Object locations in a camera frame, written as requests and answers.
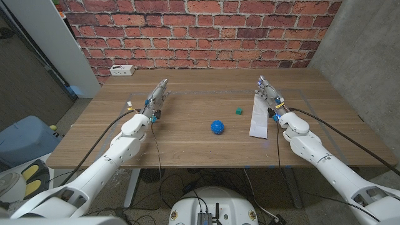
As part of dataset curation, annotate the white table leg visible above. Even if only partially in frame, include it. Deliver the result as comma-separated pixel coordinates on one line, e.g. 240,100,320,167
123,168,141,209

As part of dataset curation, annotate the thin black left wrist cable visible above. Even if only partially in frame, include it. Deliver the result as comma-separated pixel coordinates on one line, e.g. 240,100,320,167
151,121,163,188

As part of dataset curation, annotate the white power strip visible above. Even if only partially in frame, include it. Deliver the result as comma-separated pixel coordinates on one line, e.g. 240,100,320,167
109,64,136,77

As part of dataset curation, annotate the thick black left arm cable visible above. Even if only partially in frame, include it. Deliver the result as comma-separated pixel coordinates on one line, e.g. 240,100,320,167
58,108,142,187

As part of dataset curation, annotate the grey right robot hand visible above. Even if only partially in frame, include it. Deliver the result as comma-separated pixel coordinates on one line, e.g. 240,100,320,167
254,75,290,123

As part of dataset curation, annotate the blue spiky ball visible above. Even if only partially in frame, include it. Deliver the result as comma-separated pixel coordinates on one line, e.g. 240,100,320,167
210,119,225,136

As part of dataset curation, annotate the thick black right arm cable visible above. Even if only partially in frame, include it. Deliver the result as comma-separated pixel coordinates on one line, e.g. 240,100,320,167
287,107,400,176

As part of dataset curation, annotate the blue plastic bin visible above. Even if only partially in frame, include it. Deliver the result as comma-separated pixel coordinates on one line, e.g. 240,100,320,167
0,115,63,168

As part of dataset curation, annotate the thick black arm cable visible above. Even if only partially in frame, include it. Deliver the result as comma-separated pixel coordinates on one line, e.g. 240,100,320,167
287,107,400,176
58,108,142,187

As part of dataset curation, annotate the black and yellow pedal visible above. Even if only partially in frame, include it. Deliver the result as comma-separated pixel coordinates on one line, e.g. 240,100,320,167
21,158,51,199

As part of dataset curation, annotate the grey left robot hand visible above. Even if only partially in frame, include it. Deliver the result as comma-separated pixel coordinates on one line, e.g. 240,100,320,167
141,78,172,123

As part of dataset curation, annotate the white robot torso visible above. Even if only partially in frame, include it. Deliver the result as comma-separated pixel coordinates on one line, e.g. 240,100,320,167
168,186,259,225

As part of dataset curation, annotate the white round device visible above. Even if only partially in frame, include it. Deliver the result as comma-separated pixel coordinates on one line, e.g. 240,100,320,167
0,171,28,204

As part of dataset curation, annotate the white wall panel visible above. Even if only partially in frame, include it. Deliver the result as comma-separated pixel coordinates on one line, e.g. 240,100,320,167
2,0,101,99

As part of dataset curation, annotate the red brick printed backdrop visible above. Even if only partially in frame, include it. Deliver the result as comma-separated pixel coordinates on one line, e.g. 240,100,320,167
57,0,343,85

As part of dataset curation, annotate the white receipt paper strip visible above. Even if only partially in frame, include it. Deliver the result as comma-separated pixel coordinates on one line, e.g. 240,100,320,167
249,92,269,139

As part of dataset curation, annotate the grey table leg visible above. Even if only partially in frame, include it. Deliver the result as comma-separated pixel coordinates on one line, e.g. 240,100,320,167
282,167,304,209

